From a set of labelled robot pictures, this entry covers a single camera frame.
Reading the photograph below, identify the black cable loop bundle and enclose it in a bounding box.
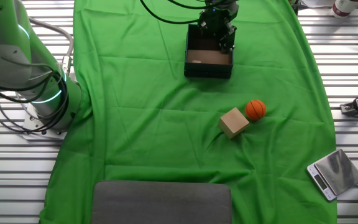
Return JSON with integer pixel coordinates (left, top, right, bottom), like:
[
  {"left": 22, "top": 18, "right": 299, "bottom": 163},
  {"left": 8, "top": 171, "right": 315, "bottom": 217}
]
[{"left": 0, "top": 65, "right": 70, "bottom": 134}]

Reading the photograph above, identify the green cloth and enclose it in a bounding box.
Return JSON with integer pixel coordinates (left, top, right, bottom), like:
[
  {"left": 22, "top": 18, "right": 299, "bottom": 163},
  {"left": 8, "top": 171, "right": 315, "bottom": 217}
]
[{"left": 39, "top": 0, "right": 338, "bottom": 224}]

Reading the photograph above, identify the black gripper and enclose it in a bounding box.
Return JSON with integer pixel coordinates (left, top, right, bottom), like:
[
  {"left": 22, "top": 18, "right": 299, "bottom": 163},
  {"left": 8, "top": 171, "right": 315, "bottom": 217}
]
[{"left": 196, "top": 7, "right": 239, "bottom": 54}]

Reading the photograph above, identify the dark green gift box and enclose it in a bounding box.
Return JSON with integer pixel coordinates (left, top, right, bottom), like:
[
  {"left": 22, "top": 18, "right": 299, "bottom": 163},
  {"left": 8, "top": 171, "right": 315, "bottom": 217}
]
[{"left": 183, "top": 24, "right": 234, "bottom": 80}]

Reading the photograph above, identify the orange toy basketball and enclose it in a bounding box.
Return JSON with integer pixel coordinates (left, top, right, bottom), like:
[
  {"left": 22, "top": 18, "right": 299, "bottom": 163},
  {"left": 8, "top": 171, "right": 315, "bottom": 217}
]
[{"left": 244, "top": 99, "right": 267, "bottom": 121}]

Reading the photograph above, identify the silver digital scale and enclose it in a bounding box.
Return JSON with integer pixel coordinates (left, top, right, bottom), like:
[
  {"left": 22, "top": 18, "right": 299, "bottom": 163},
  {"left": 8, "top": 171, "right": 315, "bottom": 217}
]
[{"left": 306, "top": 148, "right": 358, "bottom": 202}]

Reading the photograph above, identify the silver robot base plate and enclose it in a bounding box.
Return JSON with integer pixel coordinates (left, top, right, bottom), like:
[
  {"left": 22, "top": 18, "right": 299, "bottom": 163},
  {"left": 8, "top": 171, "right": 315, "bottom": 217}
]
[{"left": 22, "top": 102, "right": 70, "bottom": 139}]

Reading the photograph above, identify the grey fabric cushion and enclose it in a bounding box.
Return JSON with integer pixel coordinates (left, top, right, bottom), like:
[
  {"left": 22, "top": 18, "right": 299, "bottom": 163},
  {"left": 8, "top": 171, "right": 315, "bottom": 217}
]
[{"left": 90, "top": 179, "right": 233, "bottom": 224}]

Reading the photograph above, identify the white red container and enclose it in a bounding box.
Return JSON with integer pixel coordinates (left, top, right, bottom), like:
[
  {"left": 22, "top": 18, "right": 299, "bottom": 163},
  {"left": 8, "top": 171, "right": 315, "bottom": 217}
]
[{"left": 331, "top": 0, "right": 358, "bottom": 19}]

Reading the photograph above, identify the large wooden block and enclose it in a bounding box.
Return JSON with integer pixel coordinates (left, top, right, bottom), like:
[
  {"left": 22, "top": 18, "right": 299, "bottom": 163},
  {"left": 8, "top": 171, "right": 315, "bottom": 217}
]
[{"left": 218, "top": 106, "right": 250, "bottom": 140}]

